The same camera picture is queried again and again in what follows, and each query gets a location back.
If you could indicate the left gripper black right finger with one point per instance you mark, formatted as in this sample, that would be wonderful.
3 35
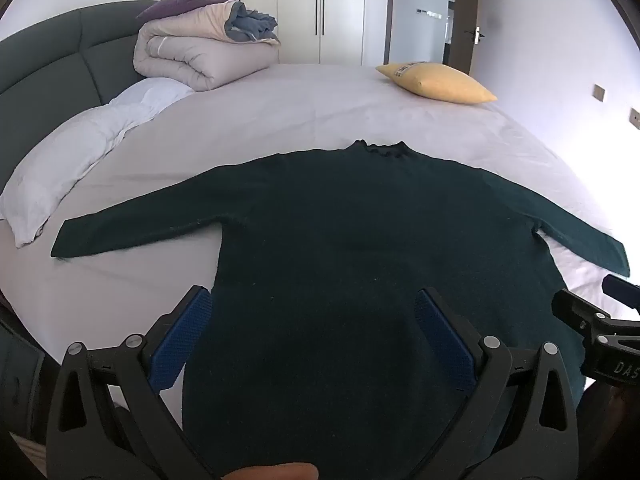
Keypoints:
517 420

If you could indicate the white pillow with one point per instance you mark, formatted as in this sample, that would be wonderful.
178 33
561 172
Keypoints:
56 164

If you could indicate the blue grey folded clothes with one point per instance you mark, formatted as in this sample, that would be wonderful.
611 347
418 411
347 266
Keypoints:
249 25

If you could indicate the purple pillow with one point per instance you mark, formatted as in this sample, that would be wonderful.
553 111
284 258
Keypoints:
168 8

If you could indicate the yellow cushion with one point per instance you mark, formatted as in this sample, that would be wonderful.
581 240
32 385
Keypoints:
437 82

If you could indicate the dark brown door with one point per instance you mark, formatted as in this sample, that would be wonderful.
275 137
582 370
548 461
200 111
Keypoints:
442 31

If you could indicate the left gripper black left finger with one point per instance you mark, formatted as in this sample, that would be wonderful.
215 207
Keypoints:
107 419

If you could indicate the folded beige duvet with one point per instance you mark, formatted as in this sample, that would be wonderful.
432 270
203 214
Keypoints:
194 49

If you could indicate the person's left hand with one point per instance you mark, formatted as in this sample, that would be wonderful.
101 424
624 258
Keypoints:
288 471

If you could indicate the wall socket plate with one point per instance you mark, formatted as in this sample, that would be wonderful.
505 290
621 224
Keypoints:
634 118
598 92

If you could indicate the dark green knit sweater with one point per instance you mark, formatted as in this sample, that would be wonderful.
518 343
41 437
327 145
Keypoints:
313 353

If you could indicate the white bed sheet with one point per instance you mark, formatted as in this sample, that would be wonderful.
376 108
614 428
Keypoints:
282 110

